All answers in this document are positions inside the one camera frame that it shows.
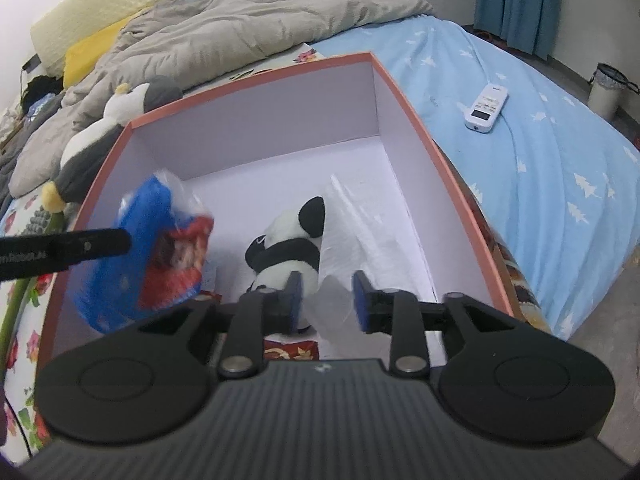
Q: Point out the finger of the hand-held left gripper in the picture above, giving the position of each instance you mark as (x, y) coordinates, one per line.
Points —
(95, 249)

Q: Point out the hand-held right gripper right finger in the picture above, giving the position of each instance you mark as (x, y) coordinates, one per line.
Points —
(360, 305)

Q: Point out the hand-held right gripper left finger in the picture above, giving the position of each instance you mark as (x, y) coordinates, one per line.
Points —
(295, 302)

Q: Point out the small panda plush toy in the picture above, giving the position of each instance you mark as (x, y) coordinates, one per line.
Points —
(285, 255)

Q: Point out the blue red snack packet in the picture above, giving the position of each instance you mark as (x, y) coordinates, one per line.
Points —
(140, 230)

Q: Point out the white translucent plastic bag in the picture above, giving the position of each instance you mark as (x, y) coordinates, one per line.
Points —
(360, 230)

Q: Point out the pink cardboard shoe box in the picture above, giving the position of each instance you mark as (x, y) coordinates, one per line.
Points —
(280, 125)

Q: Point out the grey white penguin plush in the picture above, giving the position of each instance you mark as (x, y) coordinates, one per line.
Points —
(85, 155)

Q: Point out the dark grey blanket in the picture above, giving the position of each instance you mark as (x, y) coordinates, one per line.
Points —
(20, 150)

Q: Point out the white crumpled cloth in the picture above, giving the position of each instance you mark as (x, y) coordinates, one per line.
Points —
(10, 125)

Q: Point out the blue printed cloth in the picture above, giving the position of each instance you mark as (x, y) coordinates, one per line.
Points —
(45, 109)

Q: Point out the black bag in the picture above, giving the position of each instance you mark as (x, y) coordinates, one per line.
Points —
(42, 87)

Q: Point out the yellow pillow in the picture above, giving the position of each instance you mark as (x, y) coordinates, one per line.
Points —
(95, 52)

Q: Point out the white remote control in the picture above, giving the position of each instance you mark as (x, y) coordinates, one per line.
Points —
(486, 108)

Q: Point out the light blue bed sheet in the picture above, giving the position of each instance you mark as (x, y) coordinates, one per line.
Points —
(550, 160)

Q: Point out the cream quilted headboard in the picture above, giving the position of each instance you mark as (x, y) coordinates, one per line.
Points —
(110, 0)

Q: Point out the grey duvet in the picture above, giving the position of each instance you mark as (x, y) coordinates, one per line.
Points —
(240, 30)

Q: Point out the red slipper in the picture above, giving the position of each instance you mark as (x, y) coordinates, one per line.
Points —
(487, 39)

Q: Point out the white trash bin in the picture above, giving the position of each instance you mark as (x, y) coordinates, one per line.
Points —
(606, 95)

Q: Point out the blue curtain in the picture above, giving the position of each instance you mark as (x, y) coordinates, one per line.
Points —
(520, 5)

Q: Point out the small dark wall device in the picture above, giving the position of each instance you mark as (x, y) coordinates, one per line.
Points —
(32, 64)

